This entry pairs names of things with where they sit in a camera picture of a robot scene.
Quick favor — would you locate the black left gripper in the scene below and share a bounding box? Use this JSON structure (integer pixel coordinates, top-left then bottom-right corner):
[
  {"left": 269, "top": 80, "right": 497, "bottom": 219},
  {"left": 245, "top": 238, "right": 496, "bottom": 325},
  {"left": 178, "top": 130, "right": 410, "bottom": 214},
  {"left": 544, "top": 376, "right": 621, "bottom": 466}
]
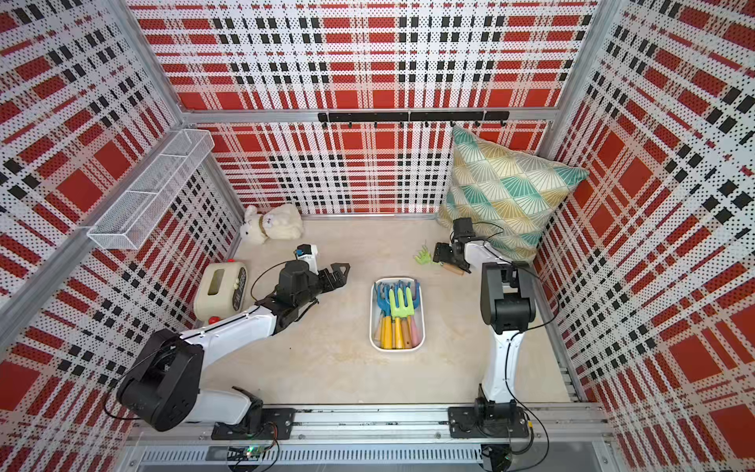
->
[{"left": 295, "top": 262, "right": 350, "bottom": 309}]

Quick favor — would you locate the white plastic storage box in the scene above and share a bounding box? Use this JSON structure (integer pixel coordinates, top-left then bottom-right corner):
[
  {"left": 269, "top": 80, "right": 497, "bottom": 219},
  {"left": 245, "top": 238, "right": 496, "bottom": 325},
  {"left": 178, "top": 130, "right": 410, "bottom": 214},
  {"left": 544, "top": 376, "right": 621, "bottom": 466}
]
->
[{"left": 370, "top": 277, "right": 426, "bottom": 352}]

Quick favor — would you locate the light green rake wooden handle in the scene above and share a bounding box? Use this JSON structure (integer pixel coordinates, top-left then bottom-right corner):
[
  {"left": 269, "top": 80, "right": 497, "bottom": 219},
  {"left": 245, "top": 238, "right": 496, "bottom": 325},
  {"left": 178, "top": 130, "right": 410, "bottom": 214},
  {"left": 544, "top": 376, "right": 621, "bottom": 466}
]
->
[
  {"left": 389, "top": 287, "right": 414, "bottom": 349},
  {"left": 414, "top": 246, "right": 466, "bottom": 277}
]

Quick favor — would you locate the purple rake pink handle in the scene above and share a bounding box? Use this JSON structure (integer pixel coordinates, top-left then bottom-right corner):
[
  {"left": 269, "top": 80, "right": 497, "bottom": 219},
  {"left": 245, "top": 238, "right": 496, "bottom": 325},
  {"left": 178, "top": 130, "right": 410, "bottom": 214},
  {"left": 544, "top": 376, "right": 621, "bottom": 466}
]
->
[{"left": 408, "top": 316, "right": 421, "bottom": 347}]

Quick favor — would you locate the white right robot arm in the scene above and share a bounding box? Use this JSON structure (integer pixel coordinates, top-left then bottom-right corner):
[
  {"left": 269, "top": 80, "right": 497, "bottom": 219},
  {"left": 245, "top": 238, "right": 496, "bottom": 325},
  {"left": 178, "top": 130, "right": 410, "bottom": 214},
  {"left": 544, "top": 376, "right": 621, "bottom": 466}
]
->
[{"left": 433, "top": 218, "right": 537, "bottom": 429}]

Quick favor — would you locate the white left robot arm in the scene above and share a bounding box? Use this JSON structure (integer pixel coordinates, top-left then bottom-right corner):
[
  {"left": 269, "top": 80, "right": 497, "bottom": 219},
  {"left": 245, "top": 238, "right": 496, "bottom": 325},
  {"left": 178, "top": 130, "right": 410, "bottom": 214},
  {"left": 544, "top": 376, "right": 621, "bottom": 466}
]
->
[{"left": 115, "top": 260, "right": 350, "bottom": 439}]

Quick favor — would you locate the teal yellow patterned pillow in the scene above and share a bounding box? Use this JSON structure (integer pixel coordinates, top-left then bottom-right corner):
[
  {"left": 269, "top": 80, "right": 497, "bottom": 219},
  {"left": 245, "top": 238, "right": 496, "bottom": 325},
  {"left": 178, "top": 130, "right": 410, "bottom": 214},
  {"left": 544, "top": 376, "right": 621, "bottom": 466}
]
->
[{"left": 436, "top": 127, "right": 589, "bottom": 263}]

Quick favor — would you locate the white plush dog toy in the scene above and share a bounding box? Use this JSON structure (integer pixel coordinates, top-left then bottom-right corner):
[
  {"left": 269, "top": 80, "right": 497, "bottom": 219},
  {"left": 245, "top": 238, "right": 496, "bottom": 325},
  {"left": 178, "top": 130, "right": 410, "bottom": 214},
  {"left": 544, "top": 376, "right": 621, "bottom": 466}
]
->
[{"left": 239, "top": 204, "right": 304, "bottom": 245}]

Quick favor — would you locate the cream toy radio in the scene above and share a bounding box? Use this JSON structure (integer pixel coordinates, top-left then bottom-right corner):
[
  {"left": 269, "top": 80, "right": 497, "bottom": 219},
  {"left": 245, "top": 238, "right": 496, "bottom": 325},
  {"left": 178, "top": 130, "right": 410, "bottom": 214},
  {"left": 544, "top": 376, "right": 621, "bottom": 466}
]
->
[{"left": 194, "top": 262, "right": 248, "bottom": 323}]

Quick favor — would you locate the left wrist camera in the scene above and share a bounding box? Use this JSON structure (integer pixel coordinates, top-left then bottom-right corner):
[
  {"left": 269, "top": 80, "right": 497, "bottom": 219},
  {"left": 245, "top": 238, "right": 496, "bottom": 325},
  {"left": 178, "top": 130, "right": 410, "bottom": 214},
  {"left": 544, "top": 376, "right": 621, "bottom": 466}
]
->
[{"left": 294, "top": 244, "right": 319, "bottom": 275}]

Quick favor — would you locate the black wall hook rail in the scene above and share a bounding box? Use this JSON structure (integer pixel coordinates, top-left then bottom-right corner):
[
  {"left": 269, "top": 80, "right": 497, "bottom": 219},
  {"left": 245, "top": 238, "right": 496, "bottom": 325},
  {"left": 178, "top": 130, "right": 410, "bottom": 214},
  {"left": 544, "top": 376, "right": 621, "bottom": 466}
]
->
[{"left": 318, "top": 110, "right": 510, "bottom": 125}]

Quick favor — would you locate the white wire wall basket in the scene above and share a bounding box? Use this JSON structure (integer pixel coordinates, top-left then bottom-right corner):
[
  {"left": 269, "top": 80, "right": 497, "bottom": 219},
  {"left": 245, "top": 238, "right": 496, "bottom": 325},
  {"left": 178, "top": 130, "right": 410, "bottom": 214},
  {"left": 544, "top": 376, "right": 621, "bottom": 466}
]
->
[{"left": 87, "top": 129, "right": 214, "bottom": 250}]

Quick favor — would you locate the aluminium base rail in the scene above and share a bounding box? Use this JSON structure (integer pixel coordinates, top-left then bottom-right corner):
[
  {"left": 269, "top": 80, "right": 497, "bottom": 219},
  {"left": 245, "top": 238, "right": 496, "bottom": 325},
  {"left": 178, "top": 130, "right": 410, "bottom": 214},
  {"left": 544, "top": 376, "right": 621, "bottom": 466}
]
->
[{"left": 116, "top": 403, "right": 624, "bottom": 471}]

